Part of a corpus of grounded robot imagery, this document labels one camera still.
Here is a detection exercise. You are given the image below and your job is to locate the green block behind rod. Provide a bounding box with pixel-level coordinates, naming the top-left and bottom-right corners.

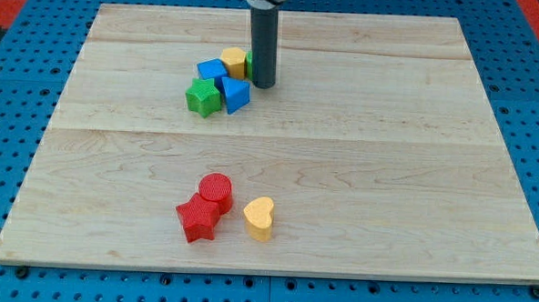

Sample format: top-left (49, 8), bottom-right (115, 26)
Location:
top-left (245, 51), bottom-right (253, 81)

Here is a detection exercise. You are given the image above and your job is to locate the blue cube block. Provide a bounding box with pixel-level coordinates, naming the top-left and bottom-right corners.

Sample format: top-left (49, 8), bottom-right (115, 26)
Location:
top-left (197, 58), bottom-right (229, 91)

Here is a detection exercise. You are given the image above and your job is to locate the green star block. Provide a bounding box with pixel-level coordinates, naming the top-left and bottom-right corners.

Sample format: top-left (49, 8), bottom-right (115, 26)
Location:
top-left (185, 78), bottom-right (221, 118)

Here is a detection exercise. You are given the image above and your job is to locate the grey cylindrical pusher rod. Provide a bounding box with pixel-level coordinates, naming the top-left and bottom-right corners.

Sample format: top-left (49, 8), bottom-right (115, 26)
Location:
top-left (250, 7), bottom-right (279, 89)

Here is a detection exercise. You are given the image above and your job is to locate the wooden board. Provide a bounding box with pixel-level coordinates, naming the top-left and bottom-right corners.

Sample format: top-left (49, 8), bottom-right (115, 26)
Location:
top-left (0, 4), bottom-right (539, 285)

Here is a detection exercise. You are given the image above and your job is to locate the red cylinder block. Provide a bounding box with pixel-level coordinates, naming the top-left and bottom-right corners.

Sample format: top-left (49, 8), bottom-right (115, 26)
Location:
top-left (198, 172), bottom-right (233, 215)

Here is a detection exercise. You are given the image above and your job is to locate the red star block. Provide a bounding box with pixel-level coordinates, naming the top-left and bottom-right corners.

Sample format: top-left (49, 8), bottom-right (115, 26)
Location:
top-left (176, 193), bottom-right (221, 243)

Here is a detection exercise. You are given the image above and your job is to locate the blue triangle block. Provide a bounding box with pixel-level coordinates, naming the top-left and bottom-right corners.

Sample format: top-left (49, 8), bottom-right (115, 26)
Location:
top-left (222, 77), bottom-right (250, 115)

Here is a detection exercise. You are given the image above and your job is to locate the yellow heart block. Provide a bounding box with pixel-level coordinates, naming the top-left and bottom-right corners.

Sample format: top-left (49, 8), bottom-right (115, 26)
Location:
top-left (243, 196), bottom-right (275, 242)

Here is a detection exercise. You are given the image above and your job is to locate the yellow hexagon block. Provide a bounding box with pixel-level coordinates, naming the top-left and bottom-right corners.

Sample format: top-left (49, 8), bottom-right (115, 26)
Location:
top-left (220, 47), bottom-right (247, 80)

